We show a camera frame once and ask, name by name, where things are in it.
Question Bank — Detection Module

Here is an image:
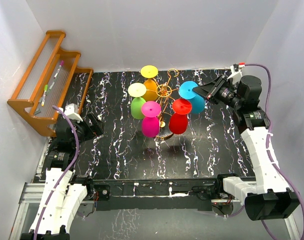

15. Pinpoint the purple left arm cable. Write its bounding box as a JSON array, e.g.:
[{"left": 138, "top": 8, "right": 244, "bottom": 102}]
[{"left": 33, "top": 105, "right": 80, "bottom": 240}]

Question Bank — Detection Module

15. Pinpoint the gold wire glass rack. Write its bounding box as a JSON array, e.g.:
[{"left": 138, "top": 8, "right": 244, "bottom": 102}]
[{"left": 153, "top": 68, "right": 179, "bottom": 141}]

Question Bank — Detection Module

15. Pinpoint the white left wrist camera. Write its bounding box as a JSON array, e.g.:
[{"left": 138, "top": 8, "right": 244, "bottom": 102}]
[{"left": 64, "top": 103, "right": 83, "bottom": 122}]

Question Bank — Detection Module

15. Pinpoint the red wine glass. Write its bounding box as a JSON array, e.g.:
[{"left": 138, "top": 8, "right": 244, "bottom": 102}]
[{"left": 169, "top": 98, "right": 192, "bottom": 135}]

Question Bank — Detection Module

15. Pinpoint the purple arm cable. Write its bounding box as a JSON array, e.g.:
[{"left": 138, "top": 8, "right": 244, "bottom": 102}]
[
  {"left": 244, "top": 62, "right": 304, "bottom": 240},
  {"left": 33, "top": 105, "right": 80, "bottom": 240}
]

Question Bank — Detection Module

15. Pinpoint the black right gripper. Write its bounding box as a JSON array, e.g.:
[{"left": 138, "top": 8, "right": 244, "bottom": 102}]
[{"left": 192, "top": 74, "right": 242, "bottom": 110}]

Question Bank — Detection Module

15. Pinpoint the pink wine glass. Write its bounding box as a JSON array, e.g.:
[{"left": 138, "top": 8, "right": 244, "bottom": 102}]
[{"left": 141, "top": 101, "right": 161, "bottom": 138}]

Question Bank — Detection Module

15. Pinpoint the purple capped marker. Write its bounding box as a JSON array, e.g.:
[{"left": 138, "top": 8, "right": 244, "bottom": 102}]
[{"left": 53, "top": 60, "right": 64, "bottom": 79}]

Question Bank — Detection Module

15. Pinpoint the wooden tiered shelf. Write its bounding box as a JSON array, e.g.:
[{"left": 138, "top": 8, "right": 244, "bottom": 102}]
[{"left": 7, "top": 30, "right": 94, "bottom": 137}]

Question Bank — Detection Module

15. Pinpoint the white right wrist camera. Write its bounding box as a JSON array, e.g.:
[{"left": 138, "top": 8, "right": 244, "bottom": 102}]
[{"left": 228, "top": 62, "right": 245, "bottom": 79}]

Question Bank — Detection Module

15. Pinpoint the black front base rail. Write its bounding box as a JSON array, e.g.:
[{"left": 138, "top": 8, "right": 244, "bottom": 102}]
[{"left": 82, "top": 178, "right": 233, "bottom": 211}]

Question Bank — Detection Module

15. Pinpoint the orange wine glass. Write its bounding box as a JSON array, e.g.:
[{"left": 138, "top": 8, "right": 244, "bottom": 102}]
[{"left": 140, "top": 65, "right": 158, "bottom": 101}]

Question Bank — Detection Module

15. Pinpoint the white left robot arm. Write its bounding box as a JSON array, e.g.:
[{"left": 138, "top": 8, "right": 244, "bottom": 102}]
[{"left": 20, "top": 113, "right": 104, "bottom": 240}]

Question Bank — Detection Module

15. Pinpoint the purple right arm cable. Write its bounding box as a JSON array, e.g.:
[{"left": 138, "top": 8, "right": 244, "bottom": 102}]
[{"left": 244, "top": 62, "right": 304, "bottom": 240}]

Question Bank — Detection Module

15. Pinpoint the green capped marker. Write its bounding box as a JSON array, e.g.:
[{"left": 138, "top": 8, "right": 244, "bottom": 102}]
[{"left": 41, "top": 84, "right": 48, "bottom": 107}]

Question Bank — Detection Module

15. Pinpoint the blue wine glass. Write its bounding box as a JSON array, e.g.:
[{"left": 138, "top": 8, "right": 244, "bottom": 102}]
[{"left": 179, "top": 81, "right": 205, "bottom": 114}]

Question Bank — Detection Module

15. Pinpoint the green wine glass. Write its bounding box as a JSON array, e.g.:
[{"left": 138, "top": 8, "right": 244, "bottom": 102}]
[{"left": 128, "top": 82, "right": 147, "bottom": 120}]

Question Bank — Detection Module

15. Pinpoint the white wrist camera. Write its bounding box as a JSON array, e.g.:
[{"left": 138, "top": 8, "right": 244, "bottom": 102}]
[
  {"left": 64, "top": 103, "right": 83, "bottom": 122},
  {"left": 228, "top": 62, "right": 245, "bottom": 79}
]

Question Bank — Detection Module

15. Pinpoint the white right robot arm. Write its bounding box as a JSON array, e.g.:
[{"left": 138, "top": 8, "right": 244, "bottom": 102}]
[{"left": 192, "top": 75, "right": 299, "bottom": 221}]

